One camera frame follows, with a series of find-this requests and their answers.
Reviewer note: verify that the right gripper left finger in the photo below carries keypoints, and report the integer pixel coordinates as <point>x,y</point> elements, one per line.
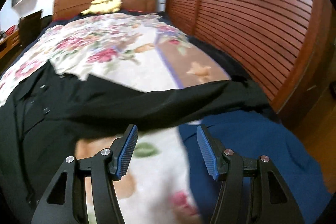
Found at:
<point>66,198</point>

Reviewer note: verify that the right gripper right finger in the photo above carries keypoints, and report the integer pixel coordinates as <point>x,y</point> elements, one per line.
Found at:
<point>252,190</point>

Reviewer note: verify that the black double-breasted coat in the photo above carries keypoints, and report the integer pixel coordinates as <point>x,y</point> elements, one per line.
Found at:
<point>47,114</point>

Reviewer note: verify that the folded navy blue garment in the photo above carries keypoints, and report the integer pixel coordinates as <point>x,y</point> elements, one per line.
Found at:
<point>252,135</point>

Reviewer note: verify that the floral blanket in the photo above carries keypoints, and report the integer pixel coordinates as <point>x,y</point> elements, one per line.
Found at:
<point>143,53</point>

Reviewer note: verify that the wooden desk with cabinets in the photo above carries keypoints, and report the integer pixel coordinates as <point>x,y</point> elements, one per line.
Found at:
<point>9,43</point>

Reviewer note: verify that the dark wooden chair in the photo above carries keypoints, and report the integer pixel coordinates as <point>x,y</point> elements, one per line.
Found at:
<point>29,28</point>

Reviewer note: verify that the red-brown louvered wardrobe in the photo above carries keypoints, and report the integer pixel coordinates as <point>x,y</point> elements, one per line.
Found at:
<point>281,43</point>

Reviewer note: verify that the yellow Pikachu plush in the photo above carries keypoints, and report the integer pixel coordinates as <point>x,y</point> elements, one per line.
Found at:
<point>103,7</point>

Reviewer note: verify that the red basket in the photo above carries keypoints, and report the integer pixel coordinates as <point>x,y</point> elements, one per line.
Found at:
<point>11,30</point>

